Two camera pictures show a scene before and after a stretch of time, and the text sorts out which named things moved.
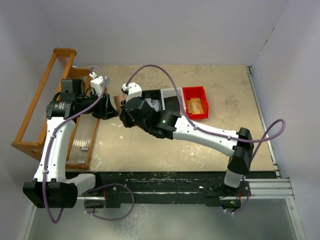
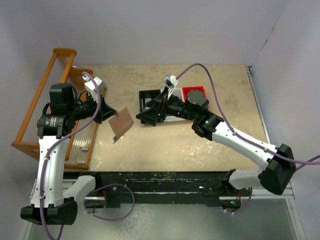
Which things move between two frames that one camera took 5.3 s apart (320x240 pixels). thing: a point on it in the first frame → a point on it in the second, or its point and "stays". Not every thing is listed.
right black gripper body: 127,116 → 162,108
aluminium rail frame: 267,188 stays
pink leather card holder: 119,100 → 120,124
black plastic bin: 154,95 stays
